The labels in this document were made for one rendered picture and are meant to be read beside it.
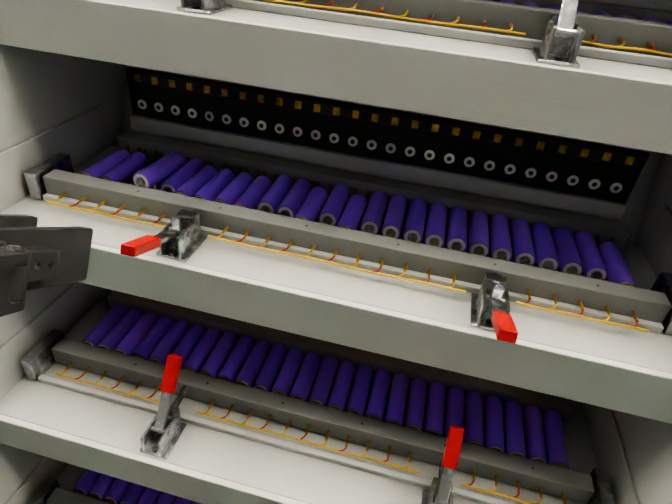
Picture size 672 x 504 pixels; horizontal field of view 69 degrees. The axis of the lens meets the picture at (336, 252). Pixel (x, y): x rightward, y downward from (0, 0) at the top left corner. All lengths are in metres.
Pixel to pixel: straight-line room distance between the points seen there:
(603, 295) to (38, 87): 0.54
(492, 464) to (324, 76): 0.38
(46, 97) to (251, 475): 0.41
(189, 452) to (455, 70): 0.41
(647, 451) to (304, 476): 0.30
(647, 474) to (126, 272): 0.47
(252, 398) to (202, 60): 0.32
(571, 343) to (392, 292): 0.14
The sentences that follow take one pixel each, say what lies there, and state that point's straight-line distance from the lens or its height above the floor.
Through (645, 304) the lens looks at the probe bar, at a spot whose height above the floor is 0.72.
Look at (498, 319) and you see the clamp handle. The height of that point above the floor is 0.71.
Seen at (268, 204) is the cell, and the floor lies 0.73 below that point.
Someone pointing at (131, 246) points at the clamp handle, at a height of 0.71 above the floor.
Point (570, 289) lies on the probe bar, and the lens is 0.44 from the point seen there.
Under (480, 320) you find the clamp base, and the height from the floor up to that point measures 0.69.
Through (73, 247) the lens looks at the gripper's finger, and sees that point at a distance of 0.30.
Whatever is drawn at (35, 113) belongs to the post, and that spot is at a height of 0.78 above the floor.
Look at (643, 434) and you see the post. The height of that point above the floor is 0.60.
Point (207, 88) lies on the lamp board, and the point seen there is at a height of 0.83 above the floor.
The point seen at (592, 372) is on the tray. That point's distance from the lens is 0.42.
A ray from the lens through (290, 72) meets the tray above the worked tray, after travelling 0.39.
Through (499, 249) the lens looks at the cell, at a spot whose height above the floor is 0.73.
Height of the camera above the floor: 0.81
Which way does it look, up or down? 14 degrees down
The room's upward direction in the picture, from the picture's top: 10 degrees clockwise
